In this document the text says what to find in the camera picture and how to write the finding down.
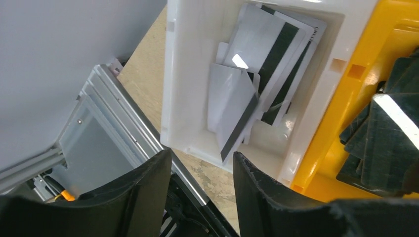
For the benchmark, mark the white striped card top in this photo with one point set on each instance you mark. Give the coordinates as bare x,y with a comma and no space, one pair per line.
268,43

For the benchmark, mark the black wallet in bin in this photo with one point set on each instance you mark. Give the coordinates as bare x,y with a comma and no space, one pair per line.
382,141

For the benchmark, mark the yellow plastic bin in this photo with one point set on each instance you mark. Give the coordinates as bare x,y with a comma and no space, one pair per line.
391,32

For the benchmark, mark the white striped card underneath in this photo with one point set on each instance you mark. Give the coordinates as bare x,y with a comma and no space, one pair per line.
277,103

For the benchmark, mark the white striped card front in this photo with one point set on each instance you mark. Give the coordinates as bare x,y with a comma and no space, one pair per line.
232,99

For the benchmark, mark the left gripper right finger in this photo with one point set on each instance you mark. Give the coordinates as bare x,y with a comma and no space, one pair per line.
267,208

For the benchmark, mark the white striped card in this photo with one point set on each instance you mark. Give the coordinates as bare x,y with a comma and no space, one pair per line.
268,43
232,99

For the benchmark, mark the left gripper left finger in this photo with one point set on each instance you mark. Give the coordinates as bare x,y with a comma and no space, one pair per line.
129,206

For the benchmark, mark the white plastic bin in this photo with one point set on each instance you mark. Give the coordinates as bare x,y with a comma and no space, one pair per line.
194,30

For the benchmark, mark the aluminium frame rail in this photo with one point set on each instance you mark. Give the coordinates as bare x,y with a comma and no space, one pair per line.
105,137

